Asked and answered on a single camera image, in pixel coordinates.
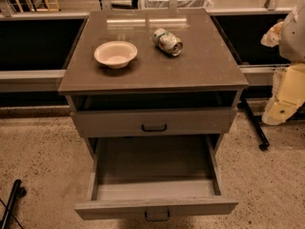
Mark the grey top drawer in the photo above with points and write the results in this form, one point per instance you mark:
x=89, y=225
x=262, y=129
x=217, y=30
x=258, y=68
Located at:
x=154, y=122

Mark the white paper bowl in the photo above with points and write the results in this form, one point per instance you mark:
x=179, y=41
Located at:
x=115, y=54

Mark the crushed soda can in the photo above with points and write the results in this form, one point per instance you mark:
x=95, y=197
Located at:
x=167, y=42

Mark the grey drawer cabinet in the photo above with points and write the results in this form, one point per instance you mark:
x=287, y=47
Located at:
x=204, y=75

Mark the black stand leg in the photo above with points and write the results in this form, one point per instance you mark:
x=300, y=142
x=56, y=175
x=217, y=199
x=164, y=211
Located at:
x=17, y=192
x=264, y=143

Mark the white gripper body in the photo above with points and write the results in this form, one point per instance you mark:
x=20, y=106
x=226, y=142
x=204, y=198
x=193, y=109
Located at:
x=294, y=38

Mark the grey drawer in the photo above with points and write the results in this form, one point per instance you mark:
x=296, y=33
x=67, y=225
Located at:
x=155, y=178
x=154, y=122

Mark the black stand leg right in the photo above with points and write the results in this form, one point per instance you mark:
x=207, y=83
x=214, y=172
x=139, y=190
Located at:
x=264, y=143

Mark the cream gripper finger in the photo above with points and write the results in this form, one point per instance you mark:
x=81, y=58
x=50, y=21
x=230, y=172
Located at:
x=273, y=36

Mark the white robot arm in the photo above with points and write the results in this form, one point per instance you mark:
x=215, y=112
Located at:
x=292, y=43

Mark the white wire basket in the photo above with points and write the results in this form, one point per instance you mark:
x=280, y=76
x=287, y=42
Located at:
x=182, y=4

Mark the black stand leg left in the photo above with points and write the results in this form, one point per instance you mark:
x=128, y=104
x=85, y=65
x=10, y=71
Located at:
x=17, y=192

